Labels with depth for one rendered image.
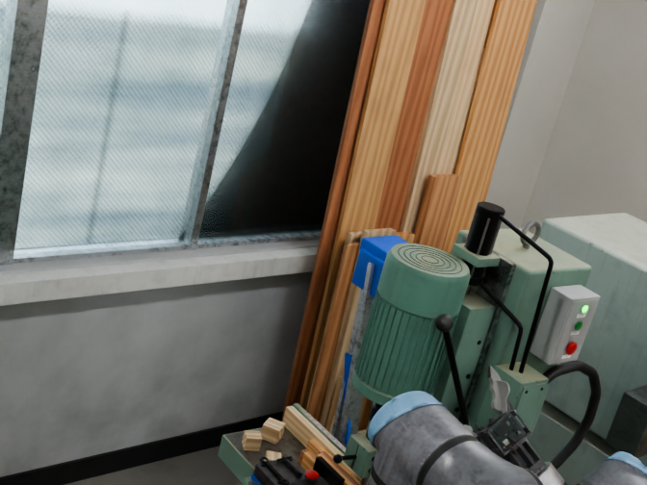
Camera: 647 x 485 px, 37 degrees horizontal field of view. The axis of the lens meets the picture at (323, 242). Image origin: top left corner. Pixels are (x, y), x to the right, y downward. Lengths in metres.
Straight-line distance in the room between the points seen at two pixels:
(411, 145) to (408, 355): 1.85
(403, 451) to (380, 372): 0.62
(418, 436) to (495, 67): 2.69
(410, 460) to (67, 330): 2.05
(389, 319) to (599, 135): 2.66
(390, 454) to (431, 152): 2.47
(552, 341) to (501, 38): 1.98
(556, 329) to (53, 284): 1.61
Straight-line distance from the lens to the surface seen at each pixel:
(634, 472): 1.91
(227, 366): 3.78
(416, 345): 1.97
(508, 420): 1.83
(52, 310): 3.23
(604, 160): 4.49
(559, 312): 2.13
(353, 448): 2.16
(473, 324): 2.07
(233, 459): 2.34
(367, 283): 3.03
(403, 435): 1.41
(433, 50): 3.69
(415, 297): 1.93
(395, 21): 3.46
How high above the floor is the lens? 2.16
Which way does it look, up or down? 20 degrees down
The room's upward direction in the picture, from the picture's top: 14 degrees clockwise
